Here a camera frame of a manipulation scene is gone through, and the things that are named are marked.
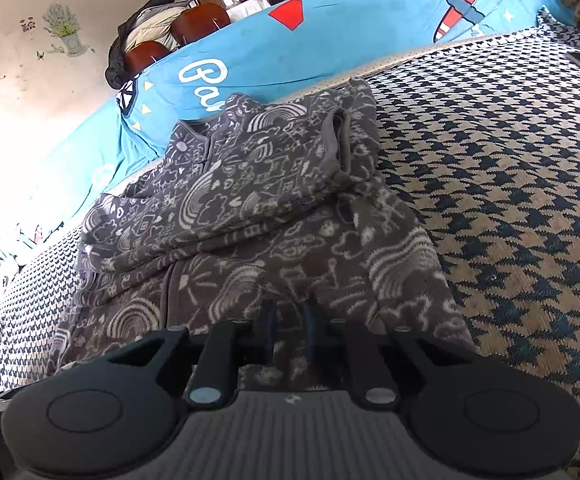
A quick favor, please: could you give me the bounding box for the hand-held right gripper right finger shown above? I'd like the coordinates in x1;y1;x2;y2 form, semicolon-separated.
303;299;471;407

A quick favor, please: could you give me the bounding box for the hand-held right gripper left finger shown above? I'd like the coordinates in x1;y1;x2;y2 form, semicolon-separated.
101;300;277;408

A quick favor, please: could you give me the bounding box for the grey doodle-print fleece jacket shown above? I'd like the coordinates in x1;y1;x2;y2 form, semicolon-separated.
52;77;475;396

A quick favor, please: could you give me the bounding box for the pile of clothes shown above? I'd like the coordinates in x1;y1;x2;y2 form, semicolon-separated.
105;0;195;89

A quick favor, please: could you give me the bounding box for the houndstooth woven mat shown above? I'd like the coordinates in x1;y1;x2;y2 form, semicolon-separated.
0;7;580;480

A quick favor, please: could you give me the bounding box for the blue printed quilt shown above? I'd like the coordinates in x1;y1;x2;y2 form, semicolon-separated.
0;0;568;326

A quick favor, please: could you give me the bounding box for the brown wooden chair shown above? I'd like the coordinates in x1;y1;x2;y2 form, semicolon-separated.
172;2;231;47
124;40;171;74

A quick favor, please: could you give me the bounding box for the white-clothed table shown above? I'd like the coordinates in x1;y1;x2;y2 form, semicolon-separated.
225;0;273;22

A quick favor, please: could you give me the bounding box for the lavender pot wall sticker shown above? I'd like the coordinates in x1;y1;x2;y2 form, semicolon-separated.
37;2;97;59

